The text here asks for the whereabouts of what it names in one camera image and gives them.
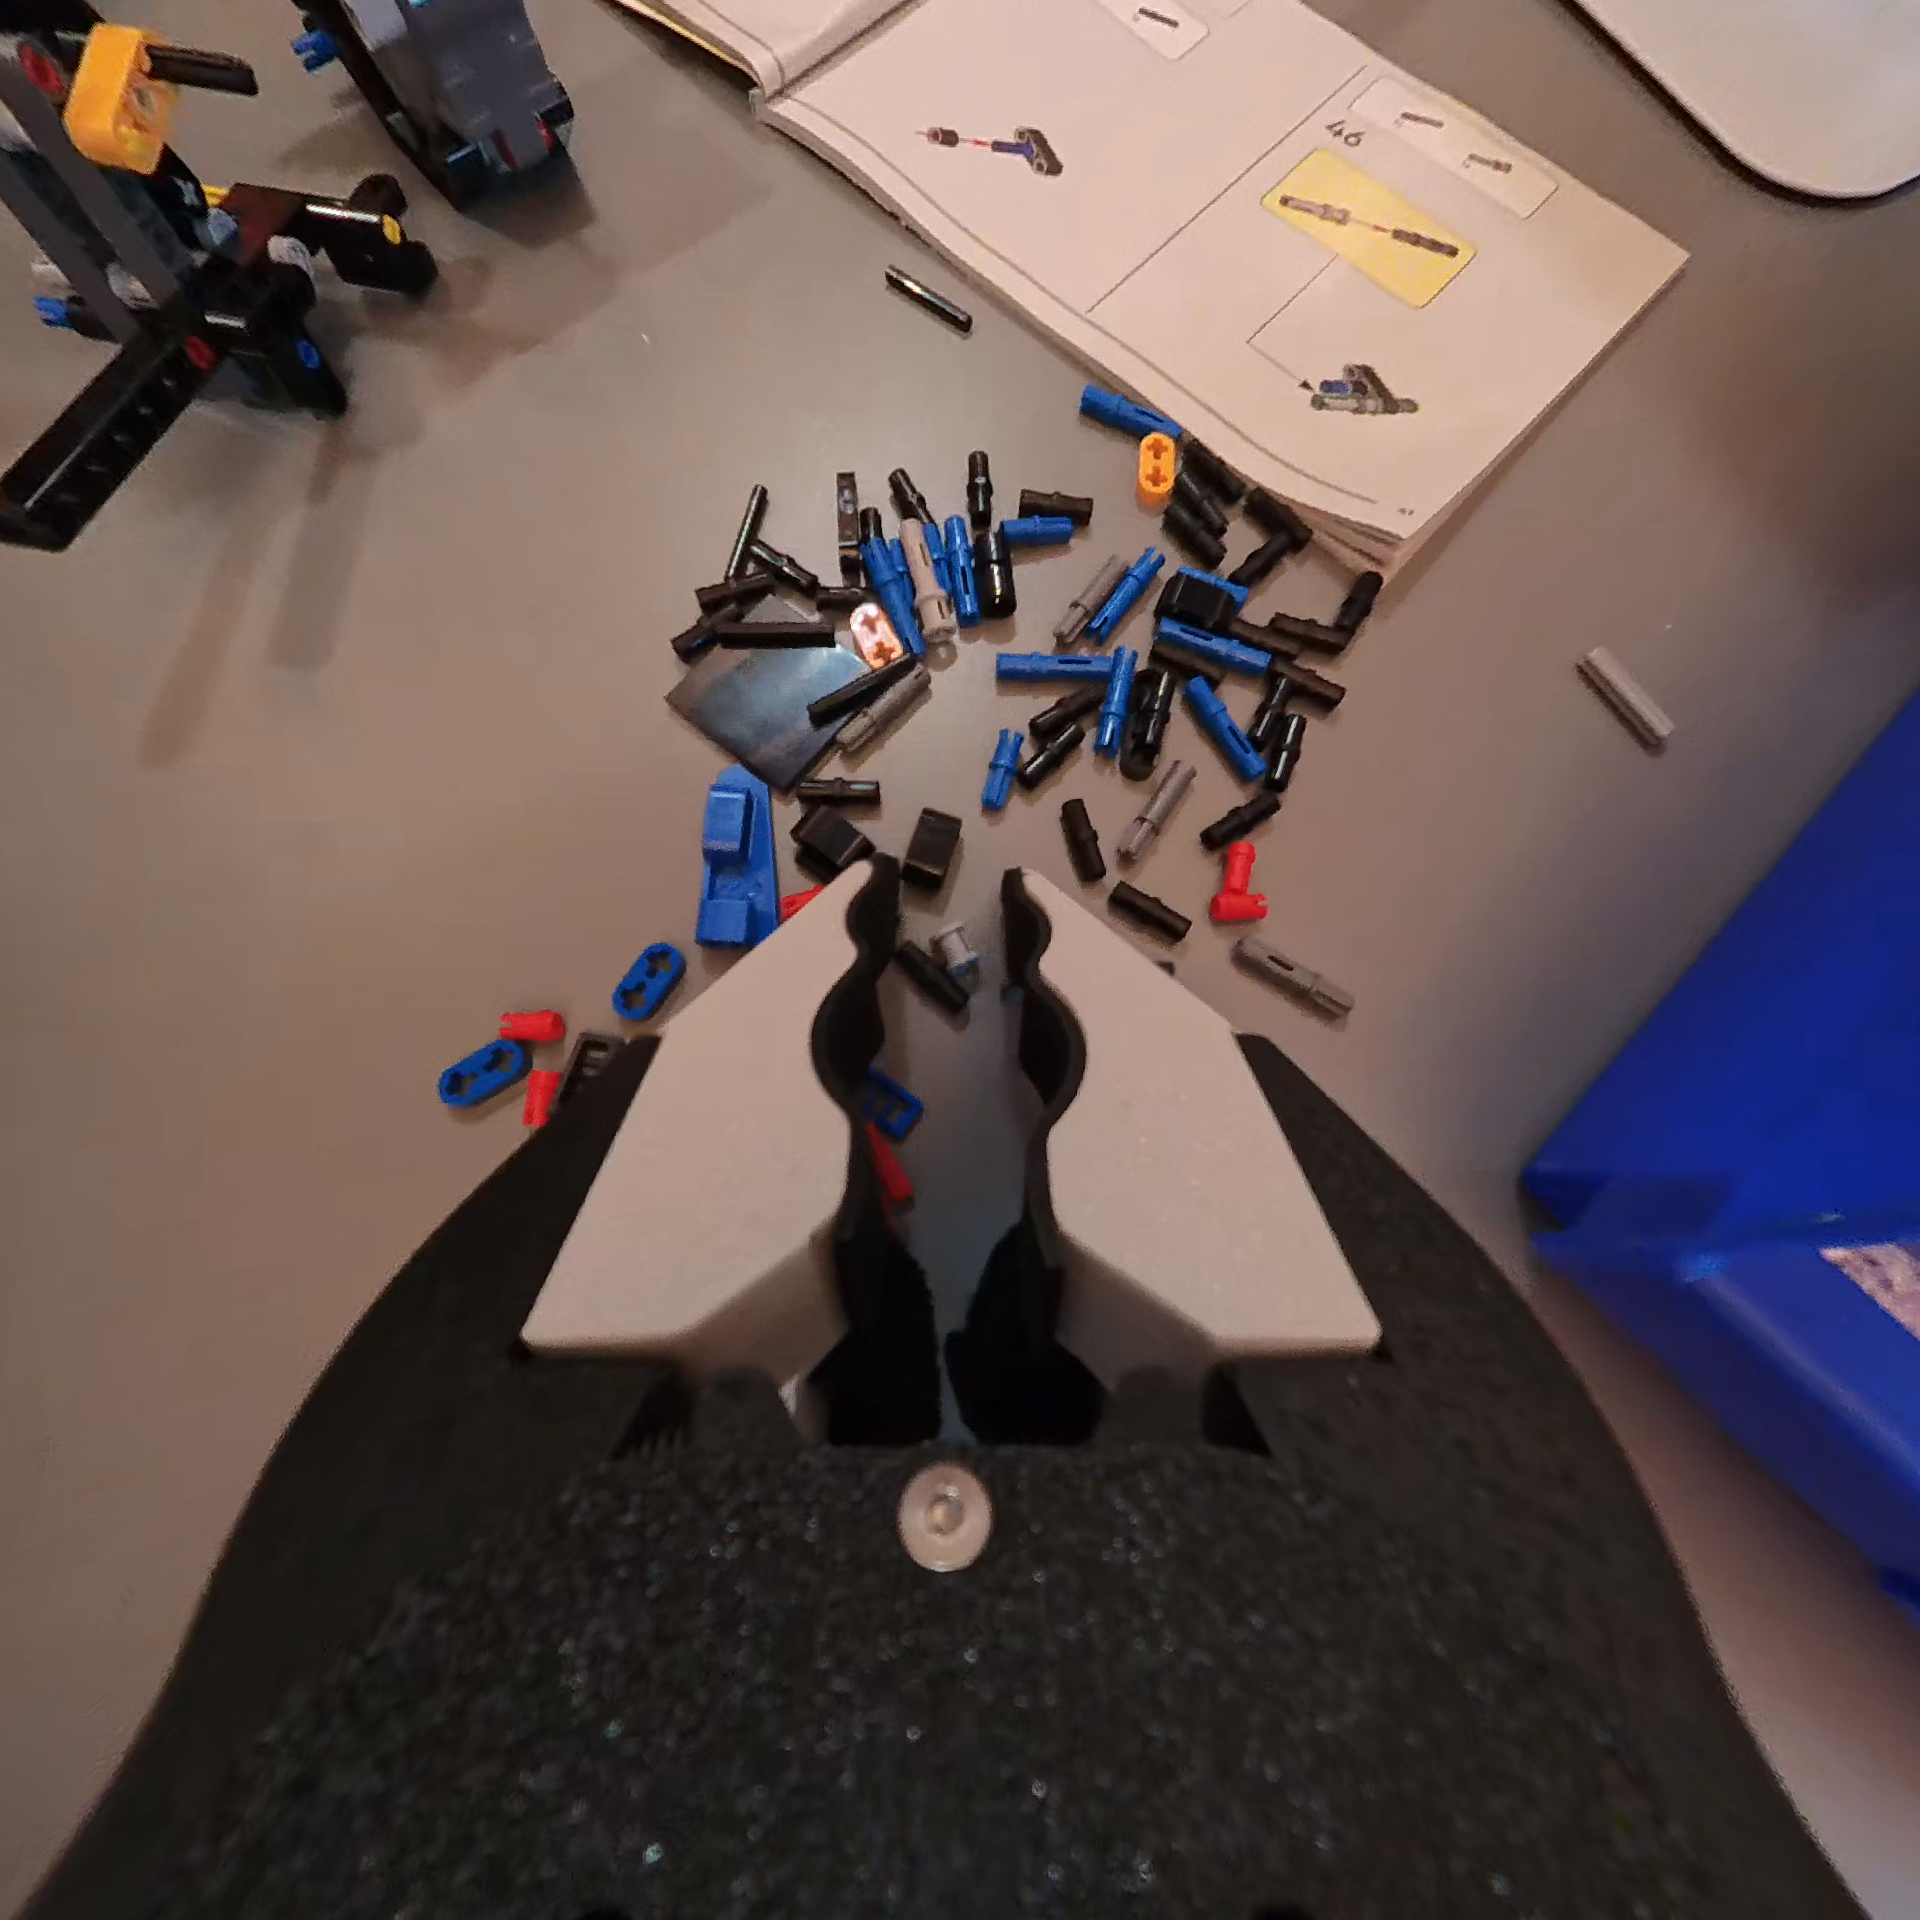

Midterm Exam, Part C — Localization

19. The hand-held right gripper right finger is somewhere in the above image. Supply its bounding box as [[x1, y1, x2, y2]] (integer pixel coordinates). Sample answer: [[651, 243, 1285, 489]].
[[995, 866, 1384, 1408]]

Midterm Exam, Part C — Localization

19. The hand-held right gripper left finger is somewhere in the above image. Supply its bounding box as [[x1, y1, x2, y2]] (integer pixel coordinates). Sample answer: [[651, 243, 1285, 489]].
[[518, 858, 905, 1415]]

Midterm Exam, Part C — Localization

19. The cluster of small lego pins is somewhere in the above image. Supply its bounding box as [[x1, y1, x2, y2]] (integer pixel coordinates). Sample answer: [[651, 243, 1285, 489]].
[[433, 381, 1390, 1209]]

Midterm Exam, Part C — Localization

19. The black yellow lego assembly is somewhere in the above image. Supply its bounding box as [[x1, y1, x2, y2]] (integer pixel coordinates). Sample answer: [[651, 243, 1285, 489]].
[[0, 0, 441, 553]]

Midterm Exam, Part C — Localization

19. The blue lego fender piece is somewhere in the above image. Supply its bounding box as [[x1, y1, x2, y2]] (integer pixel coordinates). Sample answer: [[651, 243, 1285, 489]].
[[692, 767, 781, 952]]

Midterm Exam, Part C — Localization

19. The dark blue flat lego panel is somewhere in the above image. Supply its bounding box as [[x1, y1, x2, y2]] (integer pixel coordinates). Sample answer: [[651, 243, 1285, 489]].
[[662, 600, 872, 794]]

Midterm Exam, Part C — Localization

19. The small grey lego piece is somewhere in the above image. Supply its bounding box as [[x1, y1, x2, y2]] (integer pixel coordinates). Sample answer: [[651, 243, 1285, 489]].
[[1574, 644, 1677, 753]]

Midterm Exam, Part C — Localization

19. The grey black lego chassis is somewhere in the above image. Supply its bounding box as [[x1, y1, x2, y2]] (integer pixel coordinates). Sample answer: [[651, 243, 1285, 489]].
[[293, 0, 582, 208]]

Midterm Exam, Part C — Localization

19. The blue storage bin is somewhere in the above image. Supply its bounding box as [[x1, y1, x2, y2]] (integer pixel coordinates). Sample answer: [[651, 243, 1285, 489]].
[[1520, 731, 1920, 1609]]

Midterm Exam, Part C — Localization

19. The white instruction booklet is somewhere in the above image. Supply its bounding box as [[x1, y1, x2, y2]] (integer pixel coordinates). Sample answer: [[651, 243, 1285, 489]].
[[614, 0, 1692, 584]]

